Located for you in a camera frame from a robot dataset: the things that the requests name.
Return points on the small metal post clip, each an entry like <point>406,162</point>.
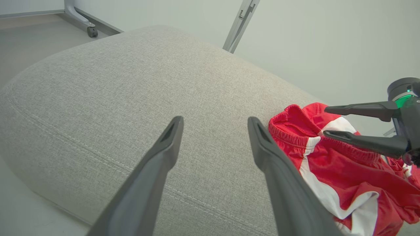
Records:
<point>241,14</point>

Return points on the red shorts with white stripes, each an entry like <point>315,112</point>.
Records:
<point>344,177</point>

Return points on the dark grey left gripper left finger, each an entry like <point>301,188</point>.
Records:
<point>137,203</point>

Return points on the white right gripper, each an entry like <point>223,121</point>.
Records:
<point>411,124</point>

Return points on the grey metal stand with caster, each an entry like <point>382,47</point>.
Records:
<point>73,12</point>

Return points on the silver partition post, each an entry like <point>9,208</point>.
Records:
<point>239,26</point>

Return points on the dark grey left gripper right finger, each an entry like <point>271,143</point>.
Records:
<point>292,203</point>

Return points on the grey fabric sofa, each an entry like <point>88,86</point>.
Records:
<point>131,82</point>

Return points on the black caster wheel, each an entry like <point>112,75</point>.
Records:
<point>92,32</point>

